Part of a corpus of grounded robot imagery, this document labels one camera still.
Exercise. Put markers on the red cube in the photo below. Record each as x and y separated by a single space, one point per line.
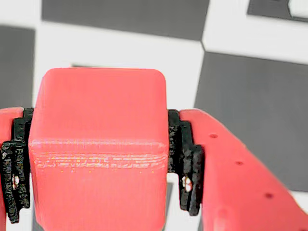
96 120

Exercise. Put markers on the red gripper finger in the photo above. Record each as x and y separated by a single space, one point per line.
235 192
14 156

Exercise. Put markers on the black white marker mat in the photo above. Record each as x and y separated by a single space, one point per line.
240 96

